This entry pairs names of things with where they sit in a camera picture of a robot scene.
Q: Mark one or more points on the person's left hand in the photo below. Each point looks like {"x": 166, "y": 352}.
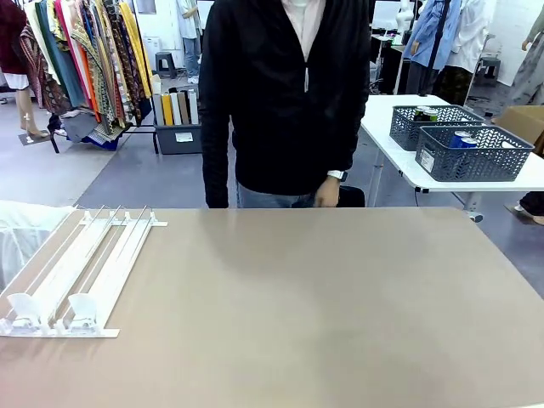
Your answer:
{"x": 327, "y": 195}

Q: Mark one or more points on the background person in jeans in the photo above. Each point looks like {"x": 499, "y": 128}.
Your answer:
{"x": 191, "y": 42}

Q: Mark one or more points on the mannequin in white shirt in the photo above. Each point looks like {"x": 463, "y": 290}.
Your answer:
{"x": 472, "y": 38}

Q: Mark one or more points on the background desk with equipment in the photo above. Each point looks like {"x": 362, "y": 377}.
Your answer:
{"x": 387, "y": 55}

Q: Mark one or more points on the mannequin in grey garment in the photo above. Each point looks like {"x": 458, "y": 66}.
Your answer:
{"x": 531, "y": 68}

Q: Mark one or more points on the black chair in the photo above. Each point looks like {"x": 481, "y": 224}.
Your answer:
{"x": 353, "y": 196}

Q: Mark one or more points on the yellow hanging garment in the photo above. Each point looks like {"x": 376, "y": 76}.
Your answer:
{"x": 136, "y": 42}

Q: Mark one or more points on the person's right forearm black sleeve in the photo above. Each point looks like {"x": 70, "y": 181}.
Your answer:
{"x": 217, "y": 170}

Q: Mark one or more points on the multicolour patterned hanging garment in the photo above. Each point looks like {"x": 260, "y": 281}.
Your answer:
{"x": 108, "y": 64}

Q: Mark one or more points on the mannequin in blue shirt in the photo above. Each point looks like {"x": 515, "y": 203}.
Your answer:
{"x": 427, "y": 34}

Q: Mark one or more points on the pile of folded fabric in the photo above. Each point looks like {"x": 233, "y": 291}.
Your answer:
{"x": 89, "y": 129}

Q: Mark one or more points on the teal hanging garment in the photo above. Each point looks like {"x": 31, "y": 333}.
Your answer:
{"x": 59, "y": 64}

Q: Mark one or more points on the white plastic pusher paddle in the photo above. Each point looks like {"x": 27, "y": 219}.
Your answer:
{"x": 23, "y": 306}
{"x": 85, "y": 306}

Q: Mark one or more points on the black clothes rack base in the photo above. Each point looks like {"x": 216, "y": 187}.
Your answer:
{"x": 155, "y": 140}

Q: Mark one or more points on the grey plastic basket with label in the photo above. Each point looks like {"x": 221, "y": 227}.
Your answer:
{"x": 467, "y": 166}

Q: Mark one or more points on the brown cardboard box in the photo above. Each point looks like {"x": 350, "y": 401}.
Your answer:
{"x": 523, "y": 123}

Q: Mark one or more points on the white floor appliance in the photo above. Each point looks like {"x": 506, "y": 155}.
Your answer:
{"x": 152, "y": 44}

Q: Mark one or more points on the white side table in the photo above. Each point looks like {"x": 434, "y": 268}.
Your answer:
{"x": 531, "y": 182}

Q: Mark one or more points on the yellow fabric roll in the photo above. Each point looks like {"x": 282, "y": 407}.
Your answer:
{"x": 168, "y": 110}

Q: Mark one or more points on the person in black jacket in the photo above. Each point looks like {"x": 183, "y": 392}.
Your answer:
{"x": 276, "y": 127}

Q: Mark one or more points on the mannequin in dark red top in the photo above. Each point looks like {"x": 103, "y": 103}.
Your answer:
{"x": 10, "y": 42}

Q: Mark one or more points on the white wristwatch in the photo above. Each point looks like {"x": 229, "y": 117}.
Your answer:
{"x": 338, "y": 175}

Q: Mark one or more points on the seated person's leg and shoe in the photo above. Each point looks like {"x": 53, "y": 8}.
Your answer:
{"x": 533, "y": 202}

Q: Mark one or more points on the brown fabric roll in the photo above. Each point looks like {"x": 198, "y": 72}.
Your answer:
{"x": 183, "y": 108}

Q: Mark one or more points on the person's left forearm black sleeve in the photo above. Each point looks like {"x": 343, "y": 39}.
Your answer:
{"x": 353, "y": 144}

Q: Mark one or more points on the grey plastic woven basket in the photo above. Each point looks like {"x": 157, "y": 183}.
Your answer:
{"x": 404, "y": 127}

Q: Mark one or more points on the brown patterned hanging garment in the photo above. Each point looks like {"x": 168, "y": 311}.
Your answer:
{"x": 47, "y": 81}

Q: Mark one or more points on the grey storage bin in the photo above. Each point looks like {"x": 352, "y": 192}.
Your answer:
{"x": 178, "y": 140}

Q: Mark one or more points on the orange hanging garment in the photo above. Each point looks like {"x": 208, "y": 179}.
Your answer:
{"x": 90, "y": 85}

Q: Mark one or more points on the white fabric roll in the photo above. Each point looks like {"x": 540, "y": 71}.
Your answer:
{"x": 194, "y": 107}
{"x": 176, "y": 109}

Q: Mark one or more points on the grey fabric roll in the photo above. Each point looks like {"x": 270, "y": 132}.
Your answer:
{"x": 158, "y": 110}

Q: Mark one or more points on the side table caster wheel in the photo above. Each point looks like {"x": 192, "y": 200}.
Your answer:
{"x": 477, "y": 217}

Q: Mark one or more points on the blue Pocari Sweat can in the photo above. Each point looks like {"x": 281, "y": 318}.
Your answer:
{"x": 471, "y": 143}
{"x": 460, "y": 138}

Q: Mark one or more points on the black stand pole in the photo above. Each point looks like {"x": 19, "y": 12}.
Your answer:
{"x": 438, "y": 34}

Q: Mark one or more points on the grey plastic stool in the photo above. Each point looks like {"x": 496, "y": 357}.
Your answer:
{"x": 489, "y": 61}
{"x": 166, "y": 55}

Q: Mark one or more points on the white plastic sheet cover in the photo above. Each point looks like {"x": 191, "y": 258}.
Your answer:
{"x": 25, "y": 221}

